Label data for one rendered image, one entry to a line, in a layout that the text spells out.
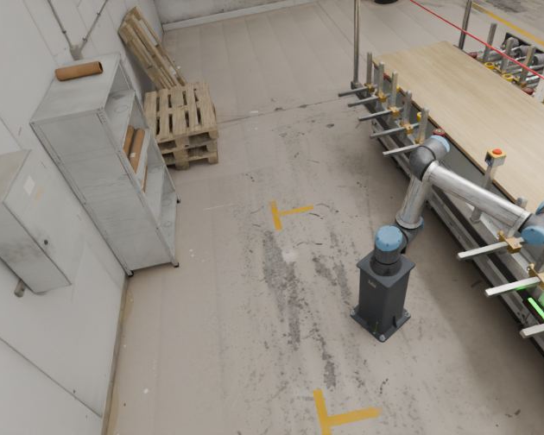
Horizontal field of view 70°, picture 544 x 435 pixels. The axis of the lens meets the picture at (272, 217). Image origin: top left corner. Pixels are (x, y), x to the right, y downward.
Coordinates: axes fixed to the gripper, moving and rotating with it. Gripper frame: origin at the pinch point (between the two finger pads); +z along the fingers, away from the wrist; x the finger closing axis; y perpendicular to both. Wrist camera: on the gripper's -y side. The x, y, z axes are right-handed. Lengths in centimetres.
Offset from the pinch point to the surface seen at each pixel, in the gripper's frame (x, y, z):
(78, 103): 215, 168, -53
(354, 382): 88, 18, 101
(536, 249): -28, 37, 33
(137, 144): 200, 204, 5
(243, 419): 163, 14, 101
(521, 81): -115, 182, 16
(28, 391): 251, 23, 16
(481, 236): -4, 54, 32
